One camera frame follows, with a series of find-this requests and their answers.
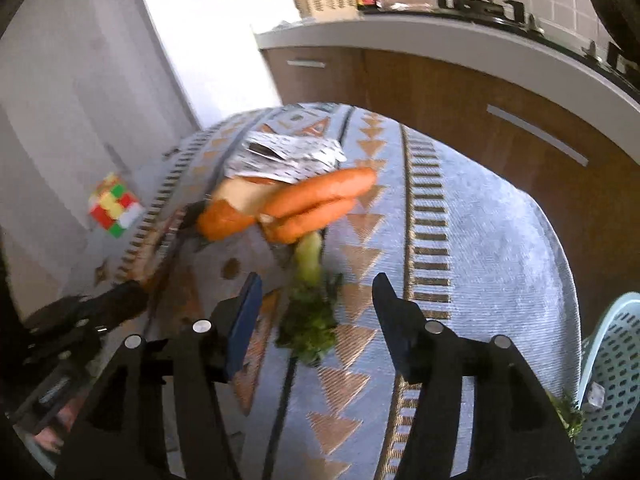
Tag green leafy vegetable scrap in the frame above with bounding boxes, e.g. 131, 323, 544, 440
276, 231, 344, 367

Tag light blue perforated trash basket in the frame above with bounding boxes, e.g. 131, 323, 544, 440
574, 292, 639, 479

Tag orange carrot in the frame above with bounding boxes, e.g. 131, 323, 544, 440
259, 167, 378, 219
262, 198, 357, 245

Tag grey patterned tablecloth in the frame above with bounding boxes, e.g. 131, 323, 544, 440
88, 103, 580, 479

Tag colourful rubik's cube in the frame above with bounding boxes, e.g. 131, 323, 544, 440
88, 174, 144, 238

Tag crumpled silver foil wrapper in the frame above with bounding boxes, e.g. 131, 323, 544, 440
224, 131, 347, 184

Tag wooden base cabinets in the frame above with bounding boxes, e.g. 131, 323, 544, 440
262, 47, 639, 333

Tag black glass gas stove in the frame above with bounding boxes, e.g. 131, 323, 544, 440
434, 0, 639, 90

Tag black wok with handle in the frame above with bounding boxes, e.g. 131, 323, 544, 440
590, 0, 640, 63

